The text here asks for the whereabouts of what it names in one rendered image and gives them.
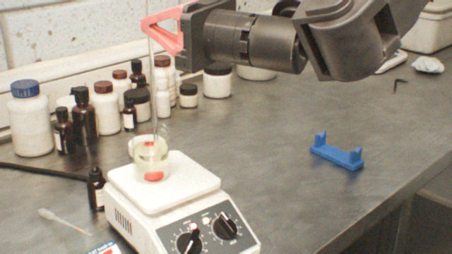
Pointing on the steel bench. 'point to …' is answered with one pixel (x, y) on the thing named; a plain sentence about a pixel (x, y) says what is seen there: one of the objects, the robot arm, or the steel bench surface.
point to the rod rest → (328, 152)
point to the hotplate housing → (118, 219)
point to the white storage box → (431, 29)
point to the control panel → (171, 232)
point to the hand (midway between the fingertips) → (148, 24)
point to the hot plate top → (188, 166)
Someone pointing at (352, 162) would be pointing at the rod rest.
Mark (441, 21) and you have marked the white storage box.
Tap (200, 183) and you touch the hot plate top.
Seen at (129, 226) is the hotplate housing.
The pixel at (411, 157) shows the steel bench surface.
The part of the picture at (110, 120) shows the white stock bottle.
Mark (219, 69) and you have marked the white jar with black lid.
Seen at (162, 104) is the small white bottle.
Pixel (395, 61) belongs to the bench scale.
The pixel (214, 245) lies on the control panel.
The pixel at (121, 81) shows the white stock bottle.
